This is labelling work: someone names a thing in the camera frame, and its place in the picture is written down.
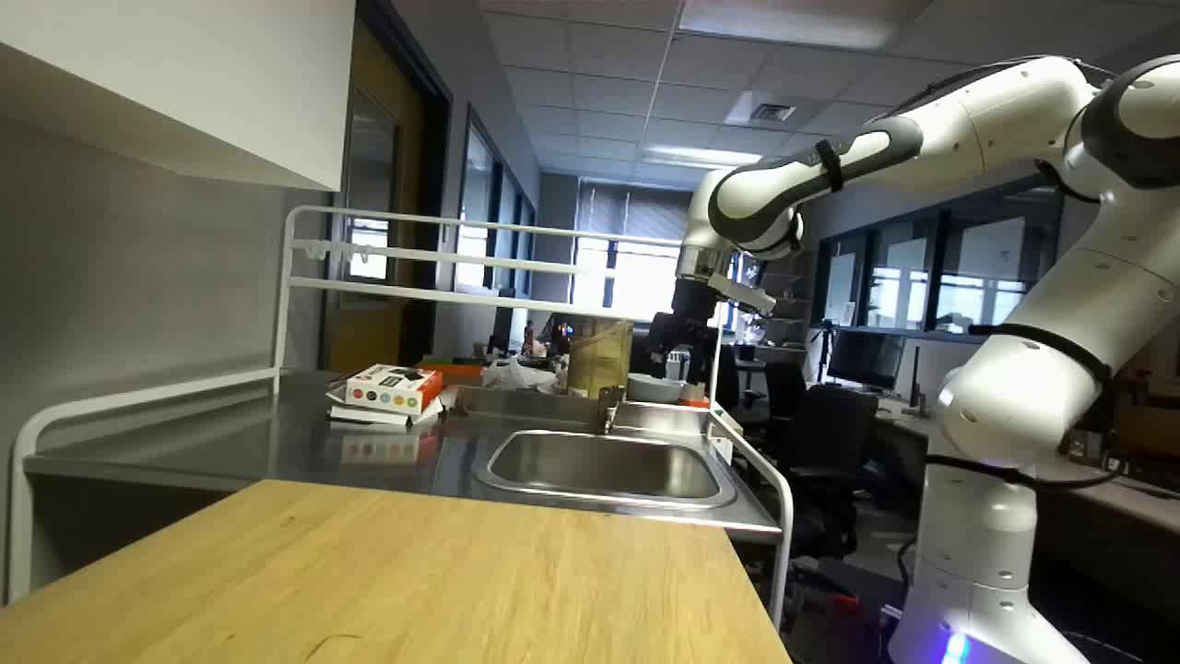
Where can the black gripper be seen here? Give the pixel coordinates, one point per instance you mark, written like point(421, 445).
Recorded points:
point(695, 298)

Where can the chrome tap nozzle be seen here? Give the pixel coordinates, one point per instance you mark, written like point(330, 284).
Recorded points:
point(609, 415)

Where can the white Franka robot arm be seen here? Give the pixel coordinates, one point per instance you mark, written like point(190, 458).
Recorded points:
point(981, 121)

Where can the grey shallow bowl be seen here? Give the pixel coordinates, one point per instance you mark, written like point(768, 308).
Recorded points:
point(659, 387)

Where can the yellow sponge block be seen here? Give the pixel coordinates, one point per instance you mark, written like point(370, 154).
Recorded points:
point(599, 359)

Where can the small ceiling light panel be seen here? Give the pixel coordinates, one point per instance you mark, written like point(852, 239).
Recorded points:
point(701, 154)

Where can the dark computer monitor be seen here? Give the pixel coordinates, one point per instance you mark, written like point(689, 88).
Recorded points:
point(864, 359)

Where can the stainless steel sink basin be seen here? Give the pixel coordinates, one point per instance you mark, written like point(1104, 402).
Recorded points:
point(604, 467)

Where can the white crumpled plastic bag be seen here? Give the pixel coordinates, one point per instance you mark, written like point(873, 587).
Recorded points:
point(518, 372)

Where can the black office chair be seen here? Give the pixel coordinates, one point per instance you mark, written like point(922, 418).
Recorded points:
point(832, 456)

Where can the ceiling air vent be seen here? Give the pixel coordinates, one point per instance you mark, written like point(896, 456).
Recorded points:
point(768, 109)

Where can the orange flat object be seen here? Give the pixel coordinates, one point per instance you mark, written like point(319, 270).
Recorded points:
point(454, 371)

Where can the large ceiling light panel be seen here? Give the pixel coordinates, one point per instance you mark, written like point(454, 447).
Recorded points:
point(788, 22)

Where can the colourful dotted white box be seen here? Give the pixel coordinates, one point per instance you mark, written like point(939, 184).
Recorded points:
point(394, 387)

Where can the brown wooden door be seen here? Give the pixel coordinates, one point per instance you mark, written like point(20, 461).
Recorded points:
point(380, 184)

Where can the white flat book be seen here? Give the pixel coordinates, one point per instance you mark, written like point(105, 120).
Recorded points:
point(370, 415)

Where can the office desk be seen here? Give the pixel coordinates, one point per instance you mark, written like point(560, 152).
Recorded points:
point(1109, 493)

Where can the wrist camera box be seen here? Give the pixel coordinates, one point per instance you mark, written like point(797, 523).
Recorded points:
point(745, 293)

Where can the white metal rack frame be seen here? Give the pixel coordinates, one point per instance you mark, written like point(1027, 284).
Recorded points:
point(290, 296)

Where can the white wall cabinet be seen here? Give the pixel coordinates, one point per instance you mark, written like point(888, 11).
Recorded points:
point(185, 73)

